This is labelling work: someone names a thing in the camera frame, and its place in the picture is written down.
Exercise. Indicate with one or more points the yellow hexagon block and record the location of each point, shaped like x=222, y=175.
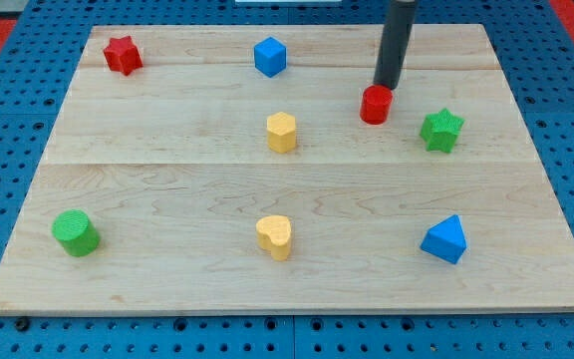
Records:
x=281, y=132

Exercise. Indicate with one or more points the red star block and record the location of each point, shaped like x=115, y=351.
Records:
x=122, y=55

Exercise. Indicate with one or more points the blue cube block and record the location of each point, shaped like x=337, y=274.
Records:
x=270, y=57

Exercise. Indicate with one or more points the blue triangle block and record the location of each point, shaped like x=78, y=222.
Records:
x=446, y=240

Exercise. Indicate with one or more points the yellow heart block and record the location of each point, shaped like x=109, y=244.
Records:
x=274, y=234

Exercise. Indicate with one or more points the red cylinder block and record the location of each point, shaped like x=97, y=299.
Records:
x=375, y=105

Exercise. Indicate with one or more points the wooden board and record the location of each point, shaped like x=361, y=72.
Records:
x=171, y=165

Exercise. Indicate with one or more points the green cylinder block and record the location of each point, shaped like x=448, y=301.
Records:
x=76, y=233

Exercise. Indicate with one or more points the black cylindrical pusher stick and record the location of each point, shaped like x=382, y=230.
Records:
x=395, y=38

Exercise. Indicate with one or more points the green star block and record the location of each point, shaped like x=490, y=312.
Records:
x=440, y=130

